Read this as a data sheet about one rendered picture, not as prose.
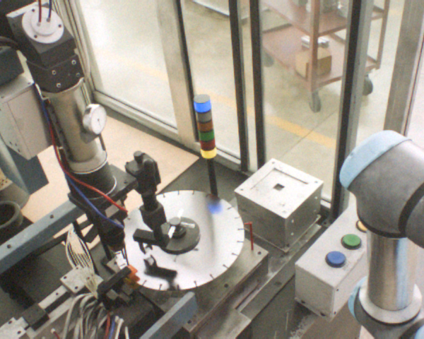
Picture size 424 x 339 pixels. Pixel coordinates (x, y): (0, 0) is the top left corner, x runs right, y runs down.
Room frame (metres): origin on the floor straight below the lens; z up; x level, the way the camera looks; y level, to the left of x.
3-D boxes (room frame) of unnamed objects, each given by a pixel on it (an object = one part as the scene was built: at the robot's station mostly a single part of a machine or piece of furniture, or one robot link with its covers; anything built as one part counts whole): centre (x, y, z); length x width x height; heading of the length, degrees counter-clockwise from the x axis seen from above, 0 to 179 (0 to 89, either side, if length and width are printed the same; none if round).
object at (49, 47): (0.83, 0.28, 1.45); 0.35 x 0.07 x 0.28; 40
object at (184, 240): (0.83, 0.06, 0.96); 0.11 x 0.11 x 0.03
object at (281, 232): (1.00, -0.23, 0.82); 0.18 x 0.18 x 0.15; 40
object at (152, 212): (0.76, 0.10, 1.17); 0.06 x 0.05 x 0.20; 121
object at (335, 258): (0.71, -0.30, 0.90); 0.04 x 0.04 x 0.02
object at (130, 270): (0.70, 0.21, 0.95); 0.10 x 0.03 x 0.07; 130
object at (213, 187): (1.11, -0.06, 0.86); 0.02 x 0.02 x 0.22
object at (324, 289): (0.77, -0.35, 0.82); 0.28 x 0.11 x 0.15; 130
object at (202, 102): (1.11, -0.06, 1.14); 0.05 x 0.04 x 0.03; 40
